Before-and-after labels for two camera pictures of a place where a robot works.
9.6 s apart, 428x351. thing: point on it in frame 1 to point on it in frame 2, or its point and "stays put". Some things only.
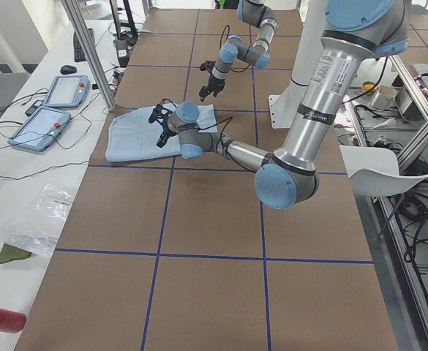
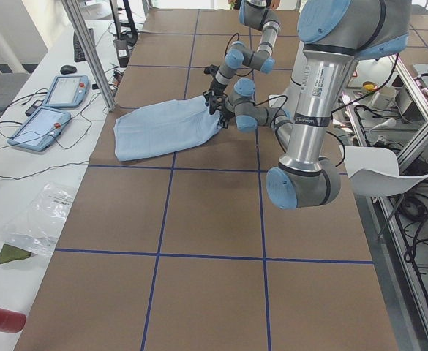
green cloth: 9,253 stays put
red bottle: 1,319 stays put
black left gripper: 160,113 to 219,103
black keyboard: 79,54 stays put
